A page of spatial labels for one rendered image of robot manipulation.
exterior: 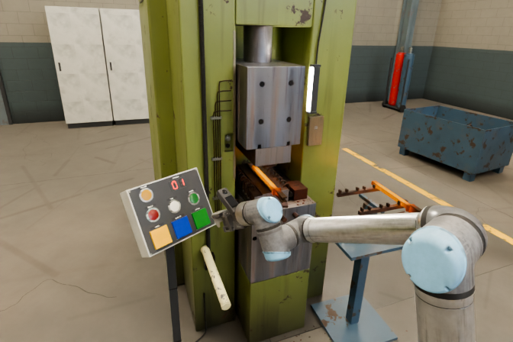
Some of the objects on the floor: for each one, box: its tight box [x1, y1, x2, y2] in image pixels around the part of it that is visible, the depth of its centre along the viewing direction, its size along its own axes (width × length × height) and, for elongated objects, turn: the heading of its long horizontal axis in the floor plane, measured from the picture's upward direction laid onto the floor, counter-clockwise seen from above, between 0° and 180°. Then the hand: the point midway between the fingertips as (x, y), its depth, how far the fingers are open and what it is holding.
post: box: [165, 246, 182, 342], centre depth 164 cm, size 4×4×108 cm
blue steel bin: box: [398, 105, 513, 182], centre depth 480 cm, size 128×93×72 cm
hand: (213, 214), depth 138 cm, fingers closed
